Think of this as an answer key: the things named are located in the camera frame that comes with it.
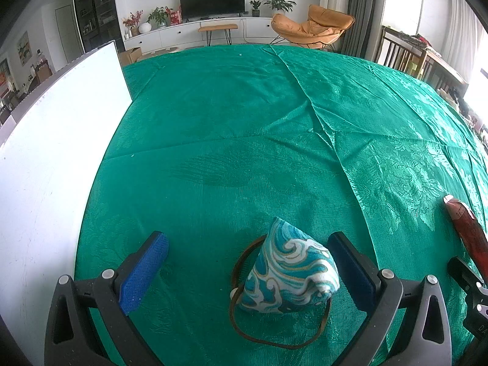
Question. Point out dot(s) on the cardboard box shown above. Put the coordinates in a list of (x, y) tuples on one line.
[(130, 56)]

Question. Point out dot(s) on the grey curtain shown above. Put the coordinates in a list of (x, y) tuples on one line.
[(362, 11)]

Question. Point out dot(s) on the white curtain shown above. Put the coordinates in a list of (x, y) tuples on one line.
[(461, 34)]

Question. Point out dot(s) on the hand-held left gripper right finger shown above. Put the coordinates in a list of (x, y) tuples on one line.
[(350, 270)]

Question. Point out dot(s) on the orange lounge chair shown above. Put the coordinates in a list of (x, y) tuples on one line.
[(308, 30)]

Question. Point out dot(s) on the teal wave-patterned pouch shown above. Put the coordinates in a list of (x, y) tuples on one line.
[(289, 270)]

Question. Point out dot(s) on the red gift box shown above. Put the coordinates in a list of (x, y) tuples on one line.
[(176, 16)]

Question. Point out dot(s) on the wooden bench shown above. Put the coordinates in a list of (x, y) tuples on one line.
[(217, 28)]

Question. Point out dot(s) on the round white vase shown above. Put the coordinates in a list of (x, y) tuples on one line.
[(145, 28)]

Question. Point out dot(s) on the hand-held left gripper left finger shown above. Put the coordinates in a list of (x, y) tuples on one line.
[(143, 270)]

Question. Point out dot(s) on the white television cabinet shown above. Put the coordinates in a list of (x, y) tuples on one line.
[(179, 34)]

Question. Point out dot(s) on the black display cabinet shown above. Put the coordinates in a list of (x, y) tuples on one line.
[(97, 11)]

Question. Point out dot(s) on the dark red patterned pouch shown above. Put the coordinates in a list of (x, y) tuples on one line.
[(467, 228)]

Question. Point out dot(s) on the green tablecloth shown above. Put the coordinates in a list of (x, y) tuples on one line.
[(247, 141)]

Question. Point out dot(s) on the framed wall painting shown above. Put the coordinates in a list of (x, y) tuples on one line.
[(24, 47)]

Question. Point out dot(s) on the white board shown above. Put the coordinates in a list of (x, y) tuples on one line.
[(49, 179)]

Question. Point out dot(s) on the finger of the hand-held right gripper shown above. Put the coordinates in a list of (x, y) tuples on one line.
[(465, 272)]

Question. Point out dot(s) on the large green potted plant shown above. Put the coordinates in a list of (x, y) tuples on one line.
[(280, 3)]

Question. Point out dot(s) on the wooden crib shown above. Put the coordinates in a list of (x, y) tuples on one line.
[(404, 53)]

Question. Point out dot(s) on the pile of household clutter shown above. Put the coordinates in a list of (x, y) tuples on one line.
[(469, 110)]

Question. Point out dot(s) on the small potted plant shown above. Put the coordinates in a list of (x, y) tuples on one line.
[(256, 8)]

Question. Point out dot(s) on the black television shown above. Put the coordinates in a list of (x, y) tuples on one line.
[(211, 2)]

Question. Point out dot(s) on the red flowers in vase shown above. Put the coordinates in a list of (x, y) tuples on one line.
[(132, 21)]

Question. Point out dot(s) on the leafy plant with red flowers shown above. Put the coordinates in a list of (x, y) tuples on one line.
[(159, 16)]

